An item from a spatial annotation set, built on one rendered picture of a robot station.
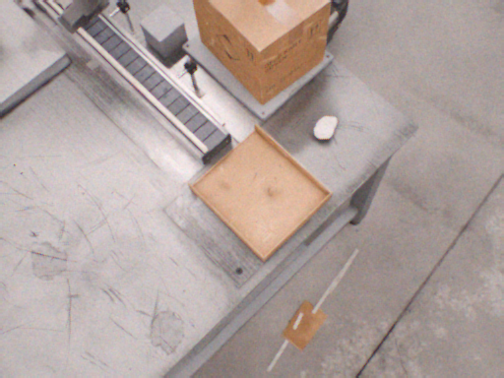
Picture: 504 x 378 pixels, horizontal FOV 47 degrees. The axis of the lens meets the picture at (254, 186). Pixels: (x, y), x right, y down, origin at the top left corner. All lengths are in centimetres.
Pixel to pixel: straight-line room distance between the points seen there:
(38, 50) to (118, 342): 91
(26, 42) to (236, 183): 79
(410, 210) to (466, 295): 41
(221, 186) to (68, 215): 43
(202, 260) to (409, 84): 156
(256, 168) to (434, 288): 109
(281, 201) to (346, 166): 21
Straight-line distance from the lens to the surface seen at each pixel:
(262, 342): 233
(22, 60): 190
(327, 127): 164
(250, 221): 156
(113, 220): 163
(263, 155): 163
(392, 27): 295
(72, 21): 164
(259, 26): 150
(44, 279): 164
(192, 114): 165
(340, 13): 266
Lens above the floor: 231
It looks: 68 degrees down
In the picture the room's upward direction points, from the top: 6 degrees counter-clockwise
